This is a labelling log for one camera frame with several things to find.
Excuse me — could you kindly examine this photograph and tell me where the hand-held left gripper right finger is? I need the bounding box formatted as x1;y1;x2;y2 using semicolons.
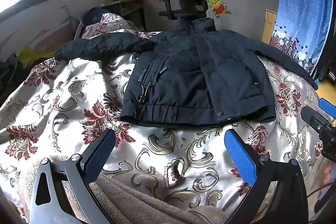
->
224;129;309;224

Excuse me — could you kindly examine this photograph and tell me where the beige fleece blanket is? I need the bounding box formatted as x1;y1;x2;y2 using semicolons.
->
88;174;229;224

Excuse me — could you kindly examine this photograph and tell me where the blue star printed curtain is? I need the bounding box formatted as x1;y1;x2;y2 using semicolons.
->
268;0;334;78

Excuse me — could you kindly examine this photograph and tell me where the dark navy padded jacket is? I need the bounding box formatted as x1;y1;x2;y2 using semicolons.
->
54;17;319;128

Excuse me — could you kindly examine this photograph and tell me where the yellow cloth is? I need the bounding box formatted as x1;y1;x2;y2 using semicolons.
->
16;45;40;67

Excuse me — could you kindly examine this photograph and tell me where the floral printed bed quilt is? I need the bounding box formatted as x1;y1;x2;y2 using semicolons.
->
0;13;332;224

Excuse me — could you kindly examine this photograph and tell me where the dark blue pillow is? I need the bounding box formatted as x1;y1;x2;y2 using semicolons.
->
82;6;110;27

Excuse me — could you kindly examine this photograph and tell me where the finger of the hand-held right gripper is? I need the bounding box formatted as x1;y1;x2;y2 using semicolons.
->
317;98;336;119
300;106;333;136

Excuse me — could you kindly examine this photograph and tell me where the wooden board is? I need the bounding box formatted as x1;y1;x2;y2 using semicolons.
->
262;10;278;45

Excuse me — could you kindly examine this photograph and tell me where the yellow bear wall sticker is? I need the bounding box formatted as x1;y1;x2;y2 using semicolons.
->
207;0;232;19

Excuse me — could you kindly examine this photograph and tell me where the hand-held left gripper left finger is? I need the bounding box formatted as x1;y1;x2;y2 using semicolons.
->
30;129;116;224

